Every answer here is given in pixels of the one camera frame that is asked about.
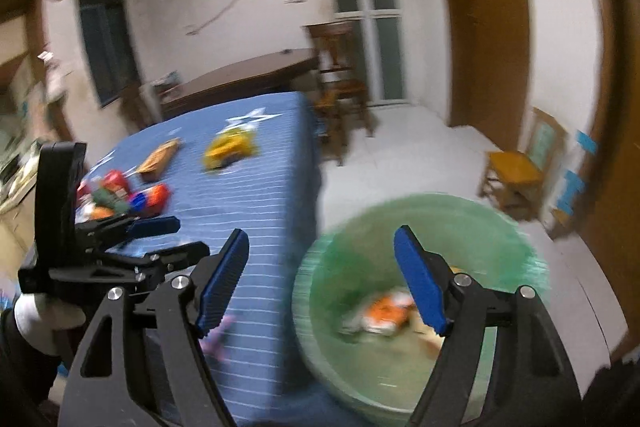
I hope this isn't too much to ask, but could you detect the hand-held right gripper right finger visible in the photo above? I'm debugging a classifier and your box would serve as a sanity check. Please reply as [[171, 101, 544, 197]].
[[393, 224, 583, 427]]

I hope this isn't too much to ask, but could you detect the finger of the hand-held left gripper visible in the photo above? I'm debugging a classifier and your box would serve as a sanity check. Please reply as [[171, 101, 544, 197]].
[[82, 241, 211, 291], [75, 215, 181, 251]]

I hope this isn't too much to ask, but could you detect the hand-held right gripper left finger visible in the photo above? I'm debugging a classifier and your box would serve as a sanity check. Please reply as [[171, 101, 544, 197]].
[[59, 228, 251, 427]]

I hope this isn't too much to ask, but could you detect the orange white snack packet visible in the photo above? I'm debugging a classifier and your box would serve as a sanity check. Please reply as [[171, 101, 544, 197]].
[[345, 289, 418, 336]]

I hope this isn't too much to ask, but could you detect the green trash bin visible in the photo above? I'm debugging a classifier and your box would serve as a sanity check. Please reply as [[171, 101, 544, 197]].
[[292, 192, 551, 427]]

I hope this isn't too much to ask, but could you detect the person's left hand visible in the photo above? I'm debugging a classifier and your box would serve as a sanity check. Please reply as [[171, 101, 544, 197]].
[[14, 291, 87, 355]]

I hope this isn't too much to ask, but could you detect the red and blue snack packet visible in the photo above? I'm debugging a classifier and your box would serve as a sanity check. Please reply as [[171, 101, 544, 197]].
[[129, 184, 171, 217]]

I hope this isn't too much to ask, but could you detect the cream and red snack packet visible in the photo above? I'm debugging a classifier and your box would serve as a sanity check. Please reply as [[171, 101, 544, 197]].
[[136, 139, 182, 182]]

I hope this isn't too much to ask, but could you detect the blue star-print tablecloth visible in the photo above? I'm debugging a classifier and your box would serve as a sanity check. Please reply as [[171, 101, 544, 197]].
[[75, 92, 326, 427]]

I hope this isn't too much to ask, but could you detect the yellow plastic wrapper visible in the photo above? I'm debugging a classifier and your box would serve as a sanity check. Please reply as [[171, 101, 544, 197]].
[[202, 129, 258, 170]]

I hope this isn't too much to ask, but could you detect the dark wooden dining chair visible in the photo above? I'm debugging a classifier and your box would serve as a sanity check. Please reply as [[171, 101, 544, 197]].
[[120, 81, 156, 132], [302, 21, 376, 162]]

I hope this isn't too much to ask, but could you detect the dark bag with red tape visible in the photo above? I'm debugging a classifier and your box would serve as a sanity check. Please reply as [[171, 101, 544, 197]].
[[150, 72, 183, 100]]

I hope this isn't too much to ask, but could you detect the small wooden chair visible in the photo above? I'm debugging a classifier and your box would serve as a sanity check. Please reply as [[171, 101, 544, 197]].
[[480, 107, 568, 220]]

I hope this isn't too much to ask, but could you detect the dark window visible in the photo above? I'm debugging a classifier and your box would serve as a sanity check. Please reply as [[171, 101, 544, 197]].
[[77, 0, 141, 108]]

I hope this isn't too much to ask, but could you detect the dark wooden dining table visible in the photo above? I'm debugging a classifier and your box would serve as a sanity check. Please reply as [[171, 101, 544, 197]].
[[160, 48, 321, 120]]

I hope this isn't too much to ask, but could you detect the blue tape strip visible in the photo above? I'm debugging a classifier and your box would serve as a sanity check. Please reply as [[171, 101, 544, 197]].
[[560, 172, 586, 212], [575, 130, 598, 154]]

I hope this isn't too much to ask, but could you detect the brown panelled door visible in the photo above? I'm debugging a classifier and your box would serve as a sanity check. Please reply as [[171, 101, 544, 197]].
[[580, 0, 640, 358]]

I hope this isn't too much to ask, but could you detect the brown wooden door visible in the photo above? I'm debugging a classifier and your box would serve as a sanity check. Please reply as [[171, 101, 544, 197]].
[[430, 0, 531, 128]]

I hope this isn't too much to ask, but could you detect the frosted glass double door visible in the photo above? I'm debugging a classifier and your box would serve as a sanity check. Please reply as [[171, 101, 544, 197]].
[[315, 0, 406, 105]]

